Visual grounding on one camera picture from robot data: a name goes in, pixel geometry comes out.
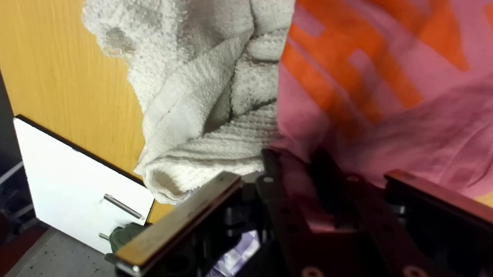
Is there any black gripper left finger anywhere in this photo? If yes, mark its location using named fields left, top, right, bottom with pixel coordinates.
left=258, top=149, right=332, bottom=277

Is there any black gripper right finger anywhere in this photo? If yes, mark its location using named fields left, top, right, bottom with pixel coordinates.
left=315, top=151, right=452, bottom=277

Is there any pink cloth with orange print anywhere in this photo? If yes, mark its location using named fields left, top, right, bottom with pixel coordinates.
left=275, top=0, right=493, bottom=199

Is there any purple patterned cloth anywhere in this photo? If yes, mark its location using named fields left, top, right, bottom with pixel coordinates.
left=207, top=231, right=261, bottom=277

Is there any green cloth piece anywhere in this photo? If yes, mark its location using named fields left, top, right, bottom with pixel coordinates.
left=108, top=223, right=147, bottom=254

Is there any white towel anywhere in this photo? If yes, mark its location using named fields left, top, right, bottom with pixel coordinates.
left=82, top=0, right=295, bottom=205

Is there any white paper sheet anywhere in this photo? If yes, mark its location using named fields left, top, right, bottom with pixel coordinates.
left=13, top=117, right=154, bottom=254

